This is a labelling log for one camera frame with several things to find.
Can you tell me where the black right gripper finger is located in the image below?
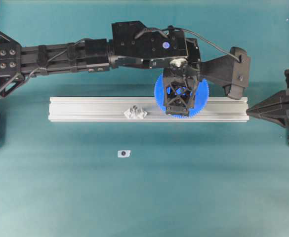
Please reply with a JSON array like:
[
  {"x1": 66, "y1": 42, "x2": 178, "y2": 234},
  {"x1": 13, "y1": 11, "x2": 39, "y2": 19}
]
[
  {"x1": 247, "y1": 109, "x2": 289, "y2": 128},
  {"x1": 247, "y1": 89, "x2": 289, "y2": 112}
]

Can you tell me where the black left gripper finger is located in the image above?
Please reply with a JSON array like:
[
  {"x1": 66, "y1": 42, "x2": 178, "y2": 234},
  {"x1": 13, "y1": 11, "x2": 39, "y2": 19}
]
[
  {"x1": 163, "y1": 68, "x2": 184, "y2": 114},
  {"x1": 182, "y1": 66, "x2": 199, "y2": 116}
]

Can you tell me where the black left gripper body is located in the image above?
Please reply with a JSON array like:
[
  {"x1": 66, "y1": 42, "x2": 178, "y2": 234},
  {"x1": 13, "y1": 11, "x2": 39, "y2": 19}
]
[{"x1": 108, "y1": 21, "x2": 200, "y2": 71}]

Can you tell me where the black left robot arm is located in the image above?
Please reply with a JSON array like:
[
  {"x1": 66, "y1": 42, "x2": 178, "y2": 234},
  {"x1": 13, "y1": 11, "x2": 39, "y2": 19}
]
[{"x1": 0, "y1": 21, "x2": 200, "y2": 116}]

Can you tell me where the large blue plastic gear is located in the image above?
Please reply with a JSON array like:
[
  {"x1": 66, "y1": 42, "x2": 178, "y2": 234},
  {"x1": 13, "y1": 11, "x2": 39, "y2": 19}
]
[{"x1": 154, "y1": 74, "x2": 209, "y2": 119}]

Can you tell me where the clear bracket beside middle shaft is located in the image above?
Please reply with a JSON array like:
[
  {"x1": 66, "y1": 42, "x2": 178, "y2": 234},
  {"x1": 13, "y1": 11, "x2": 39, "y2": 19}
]
[{"x1": 124, "y1": 108, "x2": 137, "y2": 119}]

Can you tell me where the white sticker with black dot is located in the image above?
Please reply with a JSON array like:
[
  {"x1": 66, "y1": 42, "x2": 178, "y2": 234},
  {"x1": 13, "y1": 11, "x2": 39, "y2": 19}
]
[{"x1": 117, "y1": 150, "x2": 131, "y2": 158}]

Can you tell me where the black camera cable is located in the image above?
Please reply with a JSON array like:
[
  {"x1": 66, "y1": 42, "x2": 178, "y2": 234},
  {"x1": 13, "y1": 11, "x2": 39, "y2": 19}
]
[{"x1": 134, "y1": 25, "x2": 244, "y2": 63}]

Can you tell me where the silver aluminium extrusion rail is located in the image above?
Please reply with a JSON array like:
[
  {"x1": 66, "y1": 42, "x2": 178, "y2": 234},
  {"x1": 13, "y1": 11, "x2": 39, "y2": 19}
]
[{"x1": 48, "y1": 97, "x2": 249, "y2": 122}]

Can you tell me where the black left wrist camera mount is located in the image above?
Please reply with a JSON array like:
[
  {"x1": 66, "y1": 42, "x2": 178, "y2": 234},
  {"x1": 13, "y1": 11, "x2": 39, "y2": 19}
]
[{"x1": 201, "y1": 47, "x2": 251, "y2": 100}]

